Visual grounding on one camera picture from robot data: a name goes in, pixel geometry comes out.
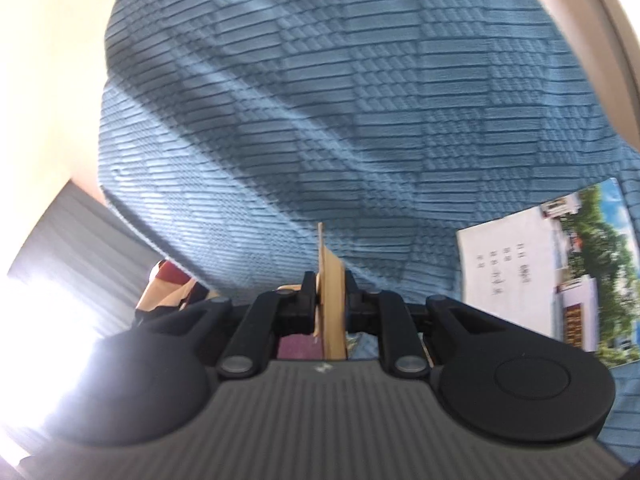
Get grey curtain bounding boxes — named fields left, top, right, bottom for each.
left=7, top=182, right=166, bottom=321

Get photo cover booklet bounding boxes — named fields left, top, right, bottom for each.
left=456, top=177, right=640, bottom=367

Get blue textured sofa cover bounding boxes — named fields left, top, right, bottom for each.
left=97, top=0, right=640, bottom=461

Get red white navy striped blanket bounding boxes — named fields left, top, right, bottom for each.
left=134, top=259, right=223, bottom=323

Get purple book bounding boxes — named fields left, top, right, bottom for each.
left=277, top=222, right=351, bottom=362

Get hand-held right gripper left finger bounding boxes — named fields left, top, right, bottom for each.
left=149, top=271, right=322, bottom=379

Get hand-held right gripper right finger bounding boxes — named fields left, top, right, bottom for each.
left=344, top=271, right=507, bottom=379

